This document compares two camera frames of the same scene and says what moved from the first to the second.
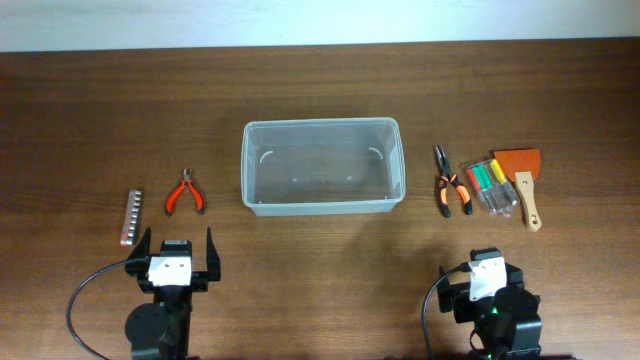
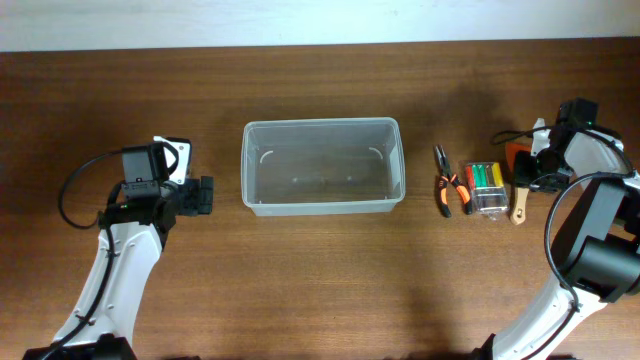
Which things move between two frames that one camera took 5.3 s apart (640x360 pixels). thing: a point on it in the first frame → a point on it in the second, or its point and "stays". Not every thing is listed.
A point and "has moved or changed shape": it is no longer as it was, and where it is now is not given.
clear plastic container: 322,166 stays
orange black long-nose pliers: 449,177 stays
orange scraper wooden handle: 522,166 has moved or changed shape
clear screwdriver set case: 489,180 has moved or changed shape
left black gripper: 201,279 → 204,194
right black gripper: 447,295 → 523,170
